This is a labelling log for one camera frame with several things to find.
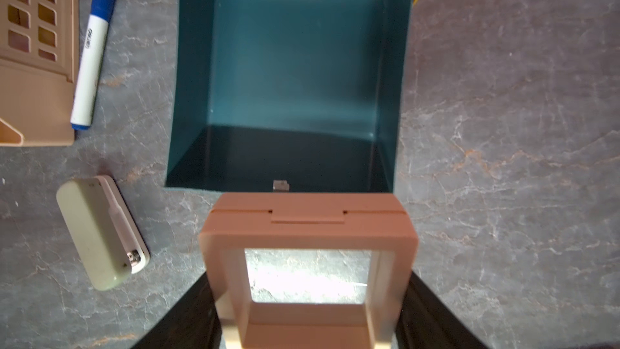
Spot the beige whiteboard eraser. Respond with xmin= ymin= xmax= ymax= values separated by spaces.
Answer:
xmin=56 ymin=175 xmax=150 ymax=291

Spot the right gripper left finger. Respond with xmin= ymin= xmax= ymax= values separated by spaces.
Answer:
xmin=132 ymin=273 xmax=221 ymax=348

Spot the small wooden frame box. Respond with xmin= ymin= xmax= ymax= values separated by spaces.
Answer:
xmin=199 ymin=193 xmax=419 ymax=348

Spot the beige lattice file organizer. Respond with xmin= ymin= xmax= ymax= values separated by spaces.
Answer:
xmin=1 ymin=0 xmax=79 ymax=147

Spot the blue white marker pen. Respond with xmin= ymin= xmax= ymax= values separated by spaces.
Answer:
xmin=70 ymin=0 xmax=116 ymax=131

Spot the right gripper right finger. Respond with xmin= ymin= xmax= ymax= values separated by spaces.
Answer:
xmin=395 ymin=273 xmax=486 ymax=349

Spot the teal three-drawer cabinet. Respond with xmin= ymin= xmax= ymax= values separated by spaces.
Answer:
xmin=165 ymin=0 xmax=418 ymax=193

